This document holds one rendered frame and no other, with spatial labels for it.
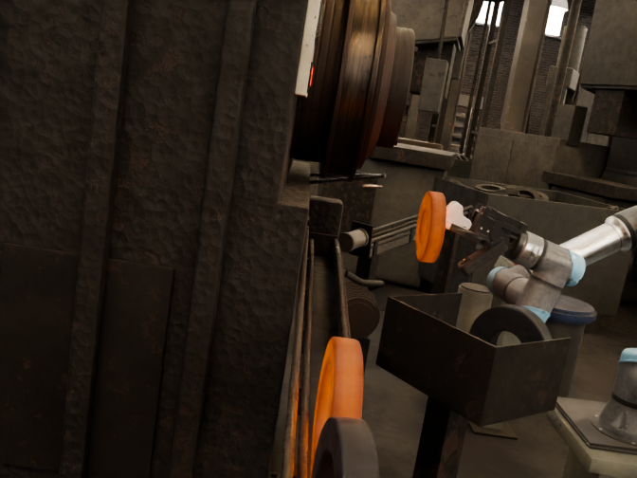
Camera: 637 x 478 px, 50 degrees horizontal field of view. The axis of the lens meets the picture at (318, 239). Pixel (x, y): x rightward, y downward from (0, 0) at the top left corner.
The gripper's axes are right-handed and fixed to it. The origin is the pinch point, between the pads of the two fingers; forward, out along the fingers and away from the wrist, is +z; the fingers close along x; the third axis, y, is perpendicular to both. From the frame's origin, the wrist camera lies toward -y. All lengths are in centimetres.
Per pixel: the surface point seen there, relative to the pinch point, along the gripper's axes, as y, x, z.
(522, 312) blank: -5.8, 33.3, -14.2
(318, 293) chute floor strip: -24.7, 4.6, 16.7
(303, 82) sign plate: 15.0, 29.6, 37.2
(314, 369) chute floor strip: -27, 42, 17
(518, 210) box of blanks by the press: 4, -215, -91
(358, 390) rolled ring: -13, 79, 18
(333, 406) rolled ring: -15, 81, 20
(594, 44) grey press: 130, -358, -135
